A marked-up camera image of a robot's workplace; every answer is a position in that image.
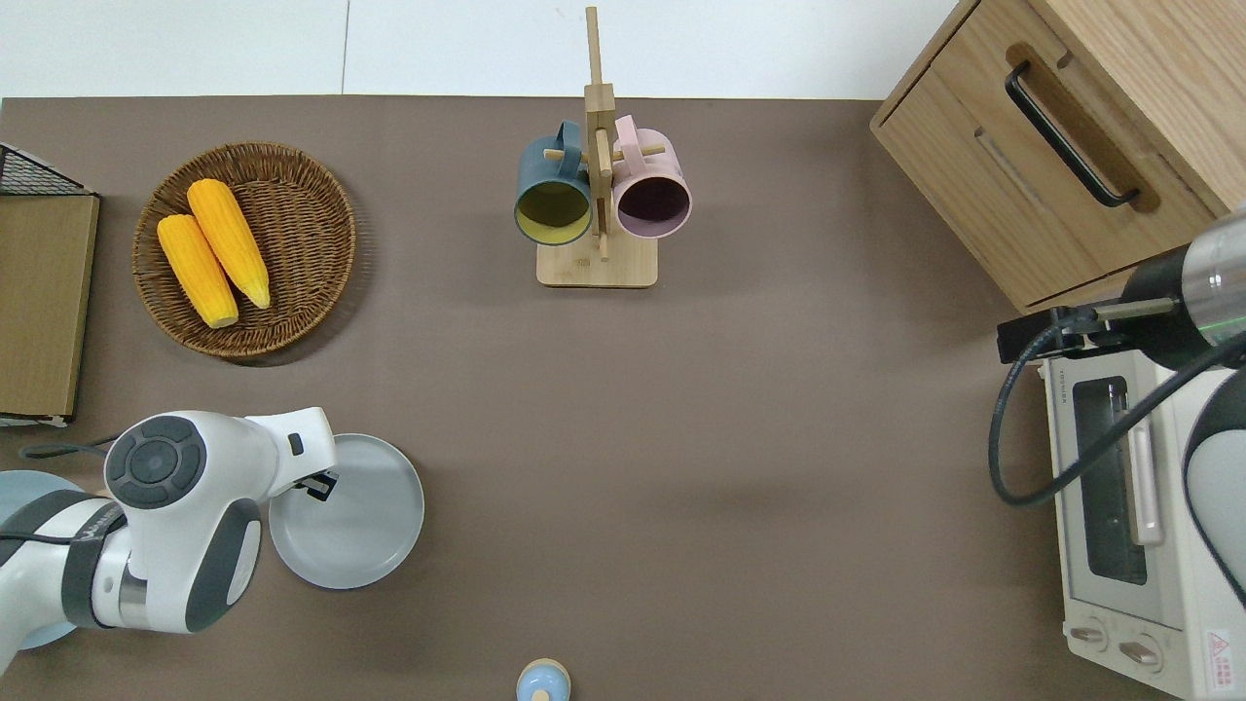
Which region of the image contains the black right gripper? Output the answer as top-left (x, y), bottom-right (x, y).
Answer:
top-left (997, 307), bottom-right (1120, 364)

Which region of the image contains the gray plate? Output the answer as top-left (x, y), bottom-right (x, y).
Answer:
top-left (268, 433), bottom-right (425, 591)

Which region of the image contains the light blue plate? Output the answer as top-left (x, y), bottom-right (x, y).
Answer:
top-left (0, 469), bottom-right (84, 651)

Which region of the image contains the wooden drawer cabinet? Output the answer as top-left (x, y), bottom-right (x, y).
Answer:
top-left (869, 0), bottom-right (1246, 314)

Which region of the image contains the brown wicker basket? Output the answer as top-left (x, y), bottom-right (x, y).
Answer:
top-left (131, 142), bottom-right (357, 359)

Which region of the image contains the yellow corn cob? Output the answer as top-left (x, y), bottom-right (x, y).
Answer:
top-left (187, 178), bottom-right (273, 311)
top-left (157, 213), bottom-right (240, 329)

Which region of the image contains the white toaster oven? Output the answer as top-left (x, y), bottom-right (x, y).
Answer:
top-left (1040, 346), bottom-right (1246, 701)

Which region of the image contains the blue service bell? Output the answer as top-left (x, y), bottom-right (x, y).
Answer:
top-left (516, 658), bottom-right (572, 701)

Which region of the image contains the wooden mug tree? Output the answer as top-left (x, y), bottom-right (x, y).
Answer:
top-left (536, 5), bottom-right (660, 289)

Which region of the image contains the dark teal mug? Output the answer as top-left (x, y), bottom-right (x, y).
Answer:
top-left (514, 120), bottom-right (593, 246)

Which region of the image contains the pink mug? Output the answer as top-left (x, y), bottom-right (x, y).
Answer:
top-left (611, 115), bottom-right (693, 240)

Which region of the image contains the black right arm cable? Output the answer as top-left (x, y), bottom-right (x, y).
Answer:
top-left (988, 316), bottom-right (1246, 507)

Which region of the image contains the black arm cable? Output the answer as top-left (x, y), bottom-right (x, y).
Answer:
top-left (18, 433), bottom-right (126, 463)
top-left (988, 316), bottom-right (1246, 507)

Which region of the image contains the silver oven door handle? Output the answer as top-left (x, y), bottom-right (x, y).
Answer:
top-left (1105, 378), bottom-right (1166, 546)

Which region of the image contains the black cabinet handle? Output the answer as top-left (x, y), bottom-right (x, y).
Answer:
top-left (1005, 60), bottom-right (1140, 208)

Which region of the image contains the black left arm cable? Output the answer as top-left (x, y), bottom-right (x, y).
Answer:
top-left (18, 433), bottom-right (126, 463)

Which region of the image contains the black wire shelf box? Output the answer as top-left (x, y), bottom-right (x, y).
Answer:
top-left (0, 141), bottom-right (101, 427)

